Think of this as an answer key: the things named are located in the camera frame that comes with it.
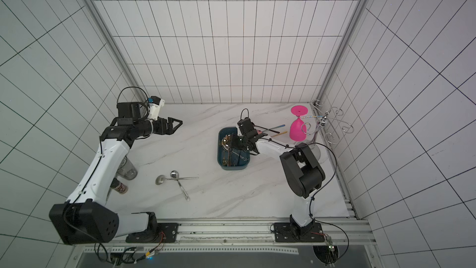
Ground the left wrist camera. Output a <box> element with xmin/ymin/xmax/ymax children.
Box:
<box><xmin>147</xmin><ymin>96</ymin><xmax>165</xmax><ymax>120</ymax></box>

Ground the pink plastic goblet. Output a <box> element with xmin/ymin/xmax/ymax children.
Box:
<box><xmin>290</xmin><ymin>105</ymin><xmax>308</xmax><ymax>142</ymax></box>

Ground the spice shaker bottle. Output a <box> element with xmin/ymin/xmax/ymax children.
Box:
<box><xmin>110</xmin><ymin>178</ymin><xmax>128</xmax><ymax>194</ymax></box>

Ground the teal storage box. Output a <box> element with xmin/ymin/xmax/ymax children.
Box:
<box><xmin>217</xmin><ymin>127</ymin><xmax>250</xmax><ymax>171</ymax></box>

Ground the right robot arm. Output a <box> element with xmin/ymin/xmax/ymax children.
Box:
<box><xmin>221</xmin><ymin>117</ymin><xmax>326</xmax><ymax>243</ymax></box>

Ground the gold ornate-handle spoon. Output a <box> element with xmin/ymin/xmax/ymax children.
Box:
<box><xmin>221</xmin><ymin>137</ymin><xmax>229</xmax><ymax>167</ymax></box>

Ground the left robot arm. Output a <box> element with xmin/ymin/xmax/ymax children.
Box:
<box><xmin>49</xmin><ymin>117</ymin><xmax>183</xmax><ymax>245</ymax></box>

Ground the rose gold spoon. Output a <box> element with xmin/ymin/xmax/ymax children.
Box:
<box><xmin>228</xmin><ymin>145</ymin><xmax>235</xmax><ymax>167</ymax></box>

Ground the aluminium mounting rail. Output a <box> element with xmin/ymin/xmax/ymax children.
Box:
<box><xmin>74</xmin><ymin>218</ymin><xmax>376</xmax><ymax>256</ymax></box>

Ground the chrome wire cup rack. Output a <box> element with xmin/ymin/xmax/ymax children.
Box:
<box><xmin>301</xmin><ymin>99</ymin><xmax>357</xmax><ymax>158</ymax></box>

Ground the silver ladle spoon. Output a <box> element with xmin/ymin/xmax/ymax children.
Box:
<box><xmin>155</xmin><ymin>175</ymin><xmax>198</xmax><ymax>185</ymax></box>

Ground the clear drinking glass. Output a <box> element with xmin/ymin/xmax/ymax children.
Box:
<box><xmin>117</xmin><ymin>156</ymin><xmax>138</xmax><ymax>181</ymax></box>

